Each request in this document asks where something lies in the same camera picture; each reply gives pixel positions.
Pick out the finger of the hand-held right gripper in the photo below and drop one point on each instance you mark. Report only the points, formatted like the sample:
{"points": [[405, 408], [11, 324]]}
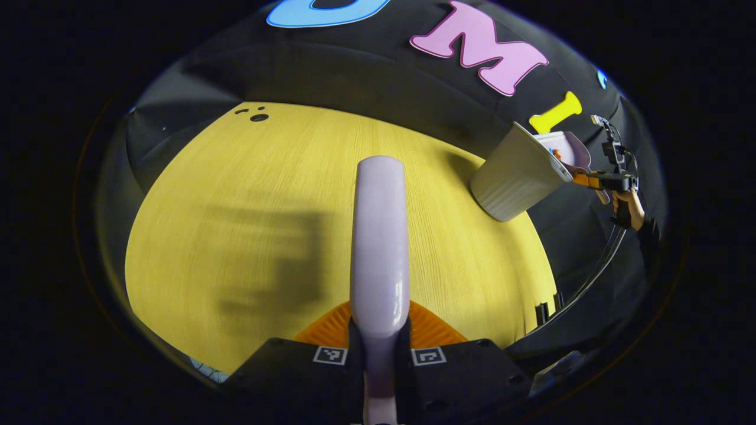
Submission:
{"points": [[587, 179]]}

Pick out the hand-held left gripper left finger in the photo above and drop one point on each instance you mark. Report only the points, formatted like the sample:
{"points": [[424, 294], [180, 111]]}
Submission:
{"points": [[295, 378]]}

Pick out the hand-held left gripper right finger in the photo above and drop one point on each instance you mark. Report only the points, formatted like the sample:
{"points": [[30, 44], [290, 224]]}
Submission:
{"points": [[466, 383]]}

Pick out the pink dustpan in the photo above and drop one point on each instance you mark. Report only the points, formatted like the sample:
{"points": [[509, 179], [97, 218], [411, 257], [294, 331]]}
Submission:
{"points": [[572, 150]]}

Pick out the white ribbed garbage bin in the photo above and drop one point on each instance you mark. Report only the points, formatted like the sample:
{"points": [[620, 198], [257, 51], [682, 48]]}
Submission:
{"points": [[514, 177]]}

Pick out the small pink broom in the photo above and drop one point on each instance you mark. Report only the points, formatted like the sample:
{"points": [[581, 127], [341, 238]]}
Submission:
{"points": [[381, 248]]}

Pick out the wooden desktop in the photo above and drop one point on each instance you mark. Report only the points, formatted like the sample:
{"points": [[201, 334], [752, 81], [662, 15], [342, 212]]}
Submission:
{"points": [[236, 177]]}

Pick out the black backdrop cloth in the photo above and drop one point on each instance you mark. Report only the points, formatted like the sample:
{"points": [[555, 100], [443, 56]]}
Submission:
{"points": [[366, 71]]}

